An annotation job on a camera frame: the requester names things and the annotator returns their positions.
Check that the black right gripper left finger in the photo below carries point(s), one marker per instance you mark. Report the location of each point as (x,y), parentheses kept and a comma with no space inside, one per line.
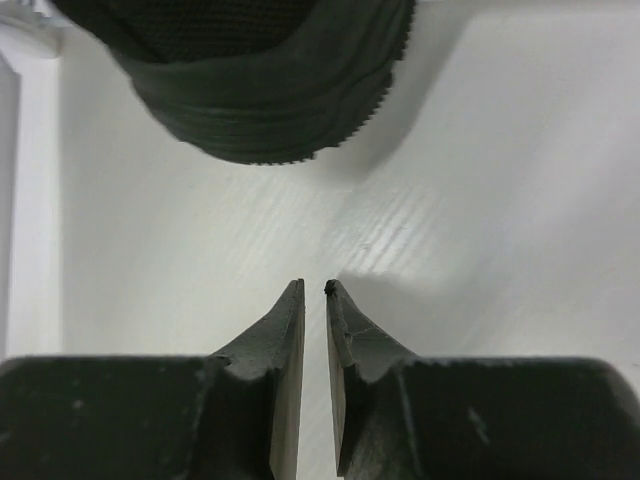
(233,414)

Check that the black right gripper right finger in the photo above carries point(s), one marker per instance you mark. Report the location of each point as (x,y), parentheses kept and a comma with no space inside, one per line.
(399,415)

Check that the white plastic shoe cabinet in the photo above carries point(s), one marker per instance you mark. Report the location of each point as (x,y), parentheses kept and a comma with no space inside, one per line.
(31,319)

